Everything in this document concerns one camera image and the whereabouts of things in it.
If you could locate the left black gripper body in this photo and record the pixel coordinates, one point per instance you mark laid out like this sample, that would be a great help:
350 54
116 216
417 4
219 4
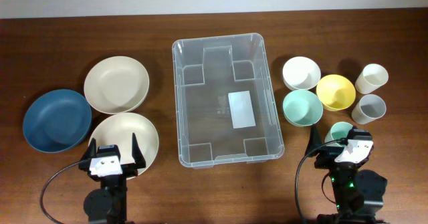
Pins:
128 170

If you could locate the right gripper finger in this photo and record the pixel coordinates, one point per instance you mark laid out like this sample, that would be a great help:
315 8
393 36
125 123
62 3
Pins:
314 141
353 129

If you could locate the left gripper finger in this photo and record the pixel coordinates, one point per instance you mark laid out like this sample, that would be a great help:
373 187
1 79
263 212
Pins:
90 151
136 153

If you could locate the mint green cup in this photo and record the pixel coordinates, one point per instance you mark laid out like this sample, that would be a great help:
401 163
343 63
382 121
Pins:
338 130

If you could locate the beige plate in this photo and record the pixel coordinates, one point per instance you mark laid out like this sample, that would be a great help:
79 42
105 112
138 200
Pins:
118 130
116 85

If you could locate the dark blue plate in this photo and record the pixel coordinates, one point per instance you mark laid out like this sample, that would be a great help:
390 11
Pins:
57 121

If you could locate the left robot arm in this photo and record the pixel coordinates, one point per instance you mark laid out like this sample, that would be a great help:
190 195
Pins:
107 204

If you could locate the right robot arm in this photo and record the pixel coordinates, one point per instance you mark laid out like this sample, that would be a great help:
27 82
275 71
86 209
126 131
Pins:
358 194

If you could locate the grey cup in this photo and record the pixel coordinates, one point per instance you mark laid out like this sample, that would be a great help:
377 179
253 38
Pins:
370 108

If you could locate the mint green bowl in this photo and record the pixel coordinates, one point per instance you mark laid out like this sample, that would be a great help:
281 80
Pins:
302 108

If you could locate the yellow bowl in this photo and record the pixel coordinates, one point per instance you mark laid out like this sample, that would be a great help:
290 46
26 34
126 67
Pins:
335 92

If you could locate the cream cup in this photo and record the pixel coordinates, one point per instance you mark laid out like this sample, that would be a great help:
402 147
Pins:
372 77

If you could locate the white bowl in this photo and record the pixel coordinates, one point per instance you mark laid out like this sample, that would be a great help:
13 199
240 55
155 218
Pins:
301 73

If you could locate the clear plastic storage bin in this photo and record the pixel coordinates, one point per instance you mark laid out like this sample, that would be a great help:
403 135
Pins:
207 69

